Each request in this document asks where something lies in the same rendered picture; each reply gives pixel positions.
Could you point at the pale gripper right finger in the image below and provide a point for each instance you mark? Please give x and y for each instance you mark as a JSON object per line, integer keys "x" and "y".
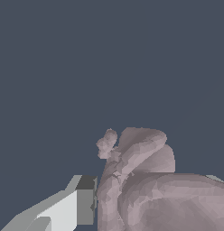
{"x": 217, "y": 178}

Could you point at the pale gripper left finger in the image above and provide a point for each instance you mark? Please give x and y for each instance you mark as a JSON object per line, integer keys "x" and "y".
{"x": 65, "y": 207}

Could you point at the mauve grey lumpy figurine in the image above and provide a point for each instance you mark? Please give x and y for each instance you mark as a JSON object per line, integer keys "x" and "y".
{"x": 165, "y": 198}

